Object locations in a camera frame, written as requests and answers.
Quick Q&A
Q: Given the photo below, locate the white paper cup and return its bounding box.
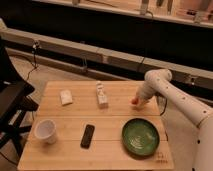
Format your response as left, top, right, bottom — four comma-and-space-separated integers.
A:
34, 119, 57, 144

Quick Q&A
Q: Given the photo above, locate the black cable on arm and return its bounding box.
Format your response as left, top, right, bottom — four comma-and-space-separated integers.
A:
155, 94, 168, 117

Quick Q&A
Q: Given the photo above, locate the green ceramic plate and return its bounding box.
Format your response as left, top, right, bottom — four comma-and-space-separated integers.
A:
122, 118, 160, 157

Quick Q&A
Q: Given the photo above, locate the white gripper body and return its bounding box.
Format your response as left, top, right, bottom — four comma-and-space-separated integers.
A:
136, 82, 154, 107

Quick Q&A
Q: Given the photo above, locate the black wall cable left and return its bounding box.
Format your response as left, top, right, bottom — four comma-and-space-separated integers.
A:
25, 40, 40, 82

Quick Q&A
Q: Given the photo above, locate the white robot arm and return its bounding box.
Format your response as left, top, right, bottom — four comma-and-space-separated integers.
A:
132, 69, 213, 171

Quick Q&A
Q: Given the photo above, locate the red pepper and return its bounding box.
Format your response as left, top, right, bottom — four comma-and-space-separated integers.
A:
131, 98, 138, 105

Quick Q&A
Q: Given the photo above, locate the black chair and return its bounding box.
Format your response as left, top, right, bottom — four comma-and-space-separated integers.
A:
0, 37, 38, 156

